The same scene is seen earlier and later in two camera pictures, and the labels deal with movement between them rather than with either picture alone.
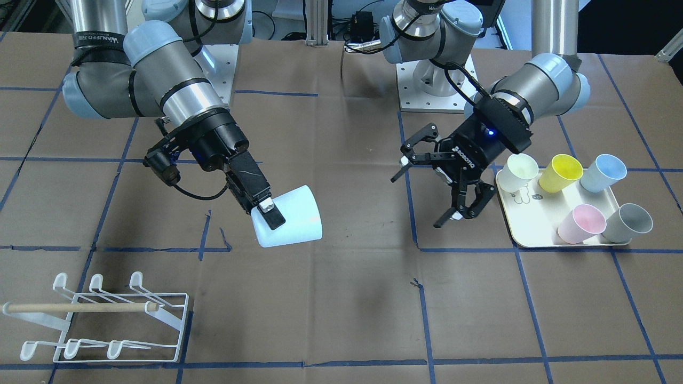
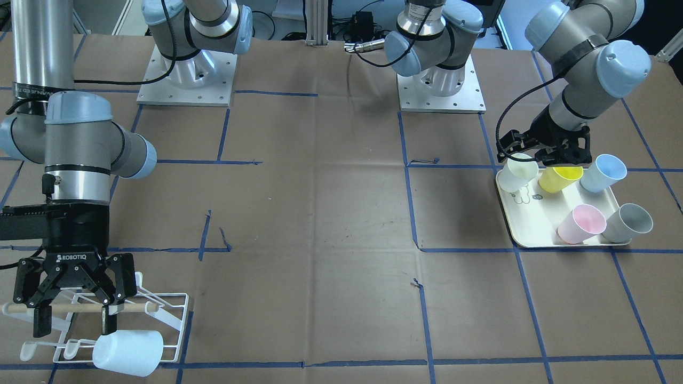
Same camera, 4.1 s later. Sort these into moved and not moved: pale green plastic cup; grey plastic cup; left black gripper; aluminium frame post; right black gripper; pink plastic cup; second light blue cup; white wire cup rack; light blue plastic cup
Moved: left black gripper; right black gripper; light blue plastic cup
Not moved: grey plastic cup; pale green plastic cup; white wire cup rack; pink plastic cup; second light blue cup; aluminium frame post
